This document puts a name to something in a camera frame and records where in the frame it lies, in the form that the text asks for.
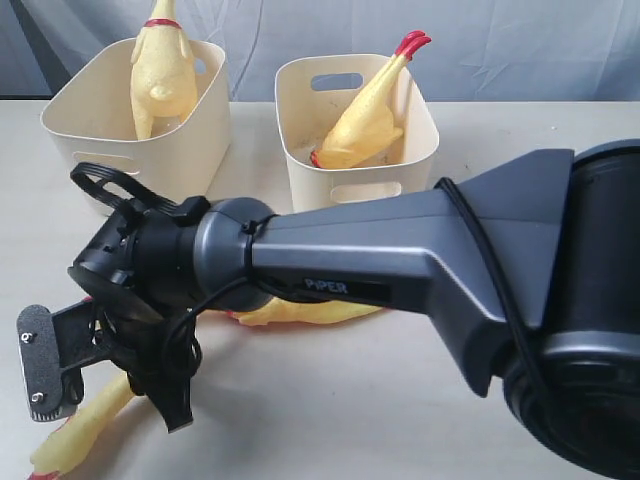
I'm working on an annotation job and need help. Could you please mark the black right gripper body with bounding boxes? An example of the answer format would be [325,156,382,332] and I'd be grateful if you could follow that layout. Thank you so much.
[68,197,210,395]

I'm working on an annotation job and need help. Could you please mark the yellow rubber chicken red collar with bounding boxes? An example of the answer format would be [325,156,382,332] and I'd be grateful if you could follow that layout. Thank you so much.
[130,0,198,140]

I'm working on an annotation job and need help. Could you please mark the headless yellow rubber chicken body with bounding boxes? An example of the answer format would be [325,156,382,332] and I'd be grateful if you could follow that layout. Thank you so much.
[310,30,431,170]

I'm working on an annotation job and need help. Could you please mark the detached yellow chicken head neck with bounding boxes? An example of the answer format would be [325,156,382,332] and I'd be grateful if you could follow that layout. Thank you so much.
[29,374,134,479]

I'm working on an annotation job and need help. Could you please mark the whole yellow rubber chicken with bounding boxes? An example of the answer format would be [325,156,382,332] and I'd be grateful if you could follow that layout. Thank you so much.
[226,298,381,327]

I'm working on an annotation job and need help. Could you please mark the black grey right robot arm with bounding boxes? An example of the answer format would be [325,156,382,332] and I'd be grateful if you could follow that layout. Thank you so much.
[68,139,639,479]

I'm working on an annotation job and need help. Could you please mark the cream bin marked O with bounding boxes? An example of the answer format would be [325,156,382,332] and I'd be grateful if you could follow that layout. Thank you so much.
[41,39,231,202]

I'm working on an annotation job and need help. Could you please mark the cream bin marked X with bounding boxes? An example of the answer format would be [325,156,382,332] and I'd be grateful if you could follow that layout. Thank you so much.
[275,54,440,212]

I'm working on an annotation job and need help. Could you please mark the white backdrop curtain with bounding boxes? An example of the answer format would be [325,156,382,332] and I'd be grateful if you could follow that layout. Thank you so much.
[1,1,639,101]

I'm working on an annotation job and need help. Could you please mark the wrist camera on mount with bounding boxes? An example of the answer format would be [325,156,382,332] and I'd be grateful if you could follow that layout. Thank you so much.
[16,299,109,423]

